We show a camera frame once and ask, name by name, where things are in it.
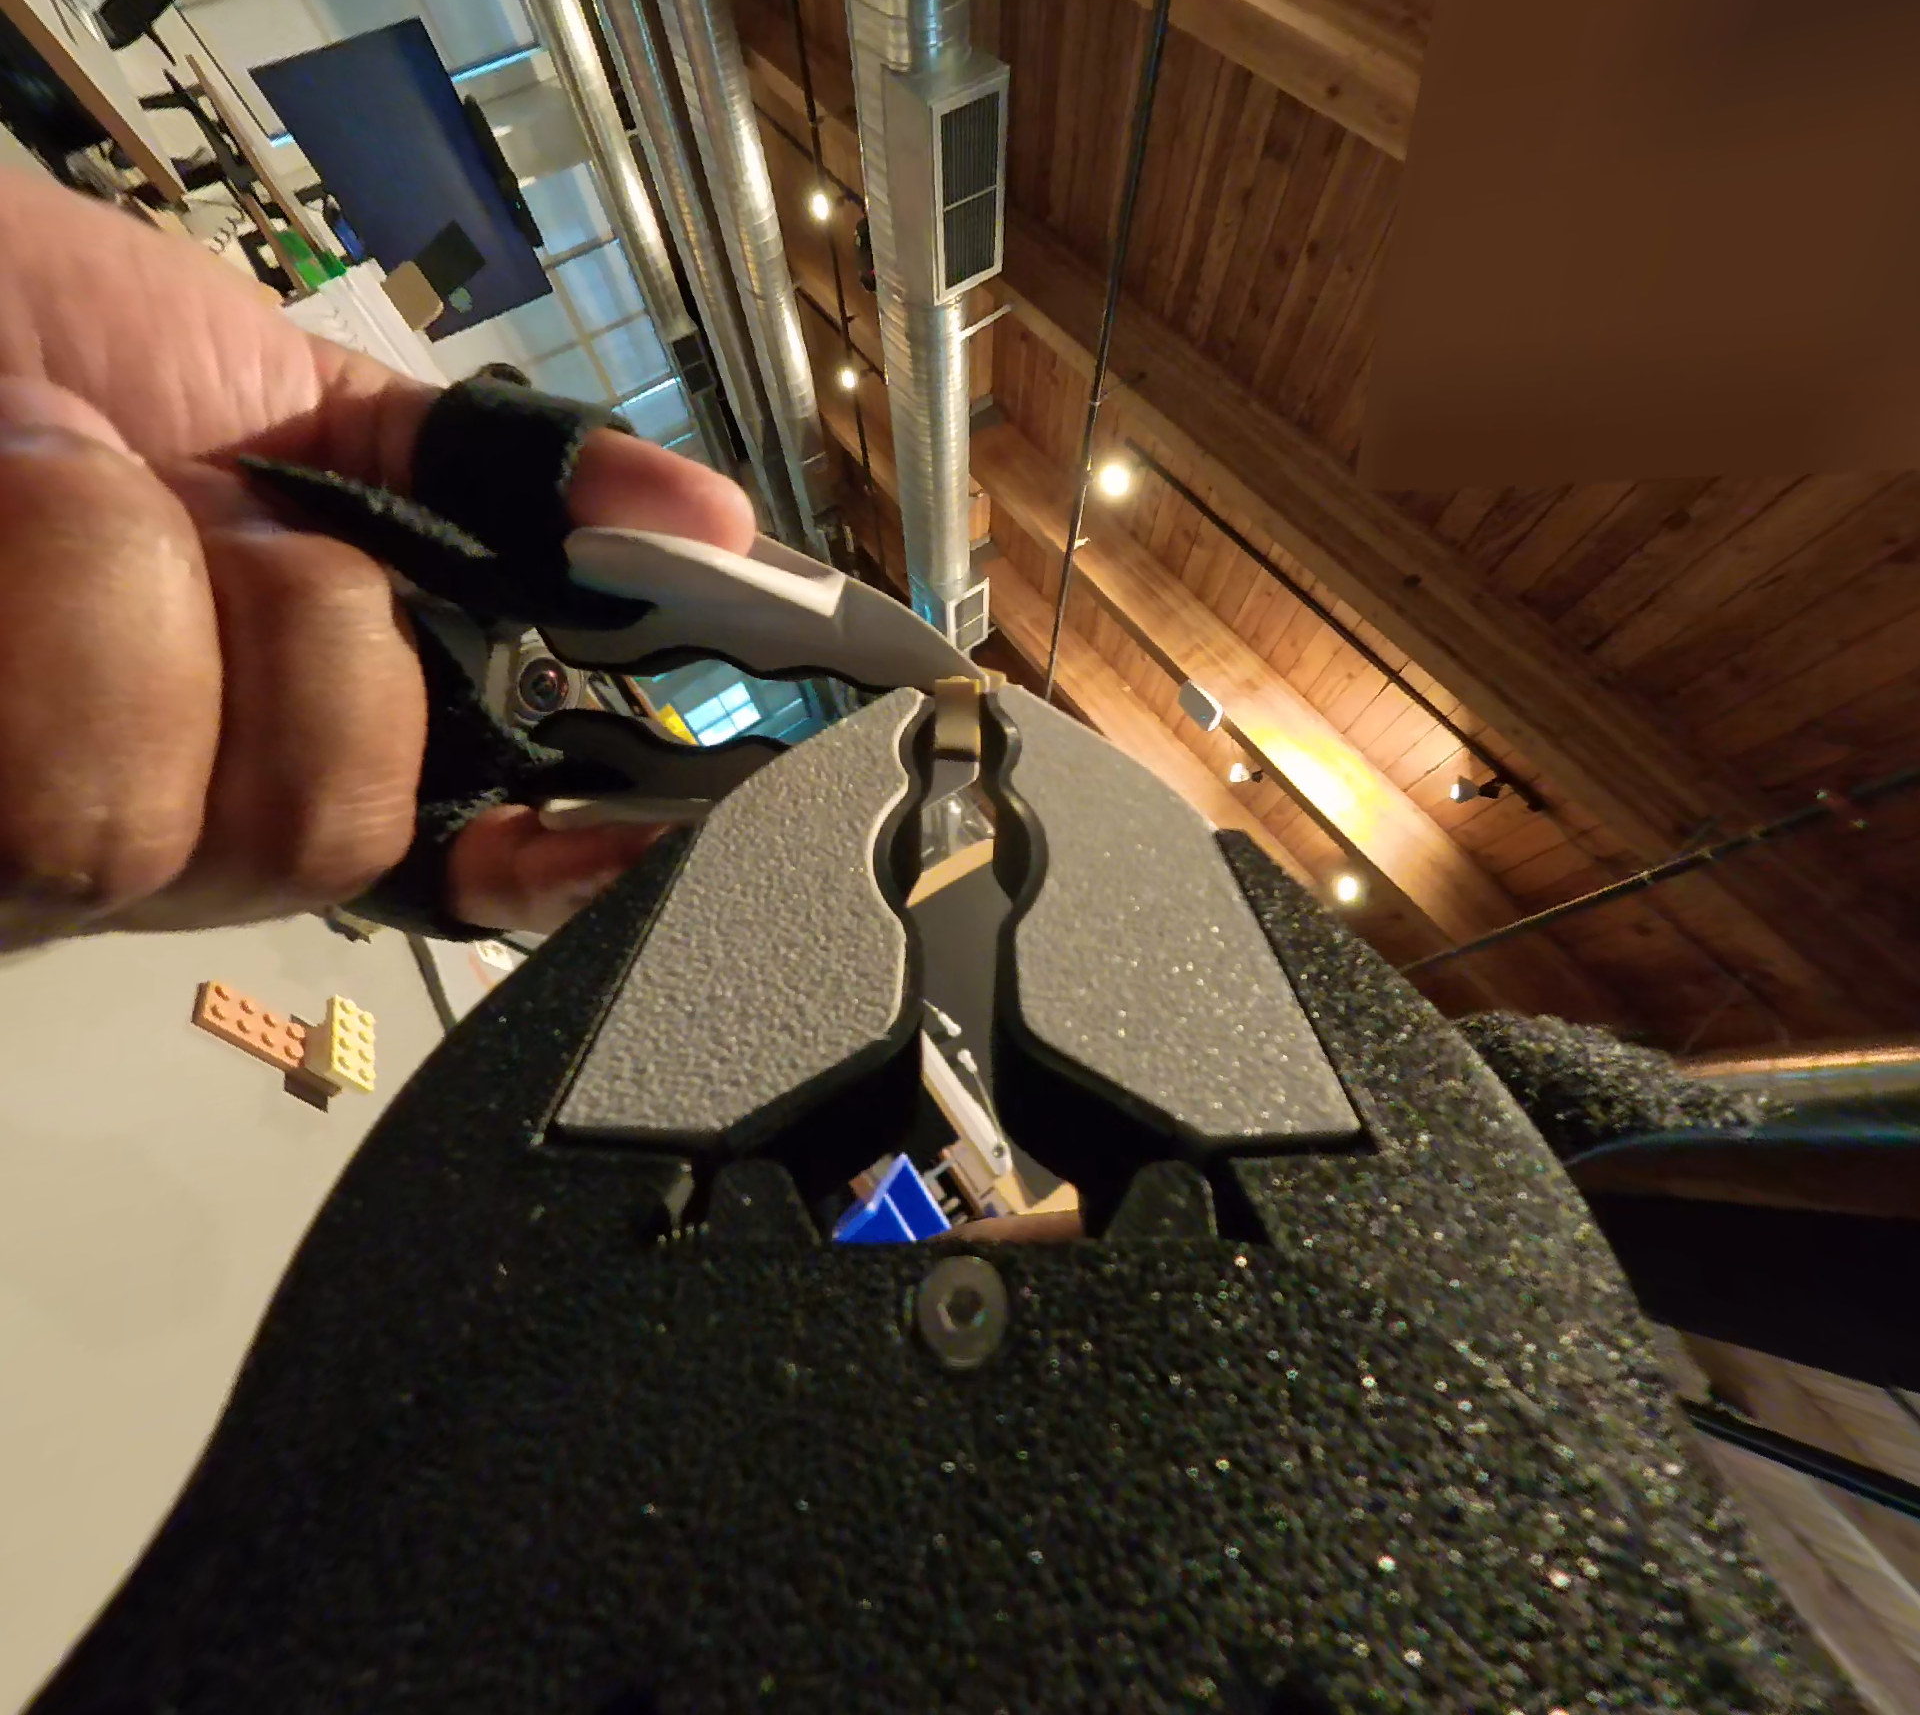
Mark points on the person's left hand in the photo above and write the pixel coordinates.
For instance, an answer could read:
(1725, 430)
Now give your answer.
(181, 636)

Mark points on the blue plastic bin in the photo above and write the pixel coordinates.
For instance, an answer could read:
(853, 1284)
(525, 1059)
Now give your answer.
(894, 1201)

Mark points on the short metal air duct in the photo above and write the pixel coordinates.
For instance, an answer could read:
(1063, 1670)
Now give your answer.
(1785, 1082)

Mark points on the small yellow brick assembly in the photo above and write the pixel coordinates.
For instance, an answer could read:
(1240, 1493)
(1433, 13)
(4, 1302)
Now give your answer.
(962, 726)

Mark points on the grey desk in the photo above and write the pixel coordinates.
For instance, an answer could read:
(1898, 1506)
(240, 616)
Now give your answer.
(150, 1297)

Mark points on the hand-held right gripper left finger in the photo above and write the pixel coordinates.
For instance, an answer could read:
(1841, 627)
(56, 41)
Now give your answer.
(751, 982)

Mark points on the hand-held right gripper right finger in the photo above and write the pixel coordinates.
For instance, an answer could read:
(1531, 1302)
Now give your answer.
(1186, 982)

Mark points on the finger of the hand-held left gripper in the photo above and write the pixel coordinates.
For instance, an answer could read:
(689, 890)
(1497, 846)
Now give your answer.
(751, 607)
(646, 771)

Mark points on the long thin metal duct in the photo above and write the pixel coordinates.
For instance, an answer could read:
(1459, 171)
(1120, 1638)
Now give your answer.
(676, 125)

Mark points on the wide metal air duct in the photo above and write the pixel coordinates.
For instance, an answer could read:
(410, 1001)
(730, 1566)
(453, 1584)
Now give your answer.
(930, 187)

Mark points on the black computer monitor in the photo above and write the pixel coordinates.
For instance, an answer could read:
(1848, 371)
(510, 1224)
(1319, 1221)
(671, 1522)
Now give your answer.
(405, 171)

